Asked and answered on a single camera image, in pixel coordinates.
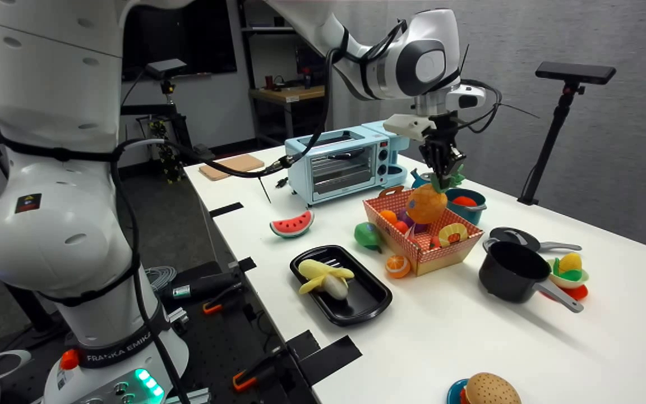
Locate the black grill tray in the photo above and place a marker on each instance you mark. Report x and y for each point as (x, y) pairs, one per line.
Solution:
(360, 304)

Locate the toy hamburger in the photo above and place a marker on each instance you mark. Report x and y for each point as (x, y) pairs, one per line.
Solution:
(491, 392)

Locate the black tripod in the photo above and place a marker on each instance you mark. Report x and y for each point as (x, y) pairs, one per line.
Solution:
(166, 142)

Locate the grey base box green lights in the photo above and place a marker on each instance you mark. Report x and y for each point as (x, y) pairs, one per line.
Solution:
(113, 388)

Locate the green toy pear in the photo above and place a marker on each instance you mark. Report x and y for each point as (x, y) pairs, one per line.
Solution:
(368, 237)

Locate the yellow green red toy stack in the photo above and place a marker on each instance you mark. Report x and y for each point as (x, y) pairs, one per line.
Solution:
(570, 269)

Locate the small blue toy plate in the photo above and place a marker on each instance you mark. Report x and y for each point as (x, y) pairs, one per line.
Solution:
(455, 394)

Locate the orange checkered cardboard basket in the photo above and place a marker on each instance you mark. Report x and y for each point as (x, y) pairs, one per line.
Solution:
(442, 258)

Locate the small red toy fruit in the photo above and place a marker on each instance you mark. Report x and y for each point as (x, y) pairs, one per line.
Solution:
(403, 228)

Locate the wooden desk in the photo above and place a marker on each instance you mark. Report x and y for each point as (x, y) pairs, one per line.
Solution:
(291, 94)

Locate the toy orange half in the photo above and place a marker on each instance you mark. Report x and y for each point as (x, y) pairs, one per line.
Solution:
(397, 267)

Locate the black camera on stand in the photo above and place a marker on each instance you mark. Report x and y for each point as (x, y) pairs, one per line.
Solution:
(559, 127)

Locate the plush watermelon slice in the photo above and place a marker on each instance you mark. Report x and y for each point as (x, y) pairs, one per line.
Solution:
(292, 225)

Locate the black monitor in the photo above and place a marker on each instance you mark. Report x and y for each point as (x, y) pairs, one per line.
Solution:
(181, 37)

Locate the small orange toy fruit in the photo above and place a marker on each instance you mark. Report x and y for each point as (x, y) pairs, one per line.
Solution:
(388, 216)

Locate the small dark teal toy cookware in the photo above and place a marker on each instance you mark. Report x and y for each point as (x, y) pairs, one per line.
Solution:
(420, 180)

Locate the light blue toaster oven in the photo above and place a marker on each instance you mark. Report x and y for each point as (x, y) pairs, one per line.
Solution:
(341, 168)

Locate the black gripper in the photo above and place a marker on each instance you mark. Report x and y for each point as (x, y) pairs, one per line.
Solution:
(448, 135)

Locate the red toy tomato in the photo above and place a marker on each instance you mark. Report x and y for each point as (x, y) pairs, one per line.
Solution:
(465, 200)

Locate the teal toy pot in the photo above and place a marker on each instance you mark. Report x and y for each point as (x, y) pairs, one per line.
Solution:
(471, 213)

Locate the plush peeled banana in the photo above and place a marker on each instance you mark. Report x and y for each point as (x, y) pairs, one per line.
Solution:
(324, 275)

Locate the toy peach half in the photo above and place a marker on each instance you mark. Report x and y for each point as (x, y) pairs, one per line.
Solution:
(454, 235)

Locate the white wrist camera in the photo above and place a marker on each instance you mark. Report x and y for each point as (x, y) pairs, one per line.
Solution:
(409, 127)

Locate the black toy saucepan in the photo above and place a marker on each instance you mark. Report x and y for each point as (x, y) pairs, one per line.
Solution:
(509, 272)

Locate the black handheld tool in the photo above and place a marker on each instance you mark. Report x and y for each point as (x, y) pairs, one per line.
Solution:
(200, 285)

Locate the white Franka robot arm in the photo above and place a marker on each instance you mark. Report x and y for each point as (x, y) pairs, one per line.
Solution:
(54, 209)

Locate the flat wooden board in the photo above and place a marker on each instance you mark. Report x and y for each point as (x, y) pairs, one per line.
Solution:
(232, 167)

